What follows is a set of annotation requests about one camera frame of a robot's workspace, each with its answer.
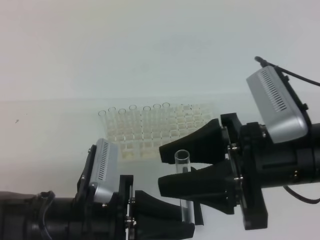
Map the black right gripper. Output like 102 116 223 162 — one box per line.
158 113 269 230

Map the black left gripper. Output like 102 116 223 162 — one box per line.
100 175 195 240

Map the clear glass test tube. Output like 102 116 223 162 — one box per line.
174 149 195 224

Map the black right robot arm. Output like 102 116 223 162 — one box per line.
158 113 320 230

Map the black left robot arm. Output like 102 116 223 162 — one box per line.
0 175 195 240

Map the white plastic test tube rack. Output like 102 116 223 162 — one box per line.
98 102 214 162

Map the clear tube far left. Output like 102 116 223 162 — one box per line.
98 110 109 139

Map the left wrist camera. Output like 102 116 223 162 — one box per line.
75 138 118 204

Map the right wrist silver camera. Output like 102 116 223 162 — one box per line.
246 66 309 144

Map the black right camera cable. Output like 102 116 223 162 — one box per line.
254 56 320 205

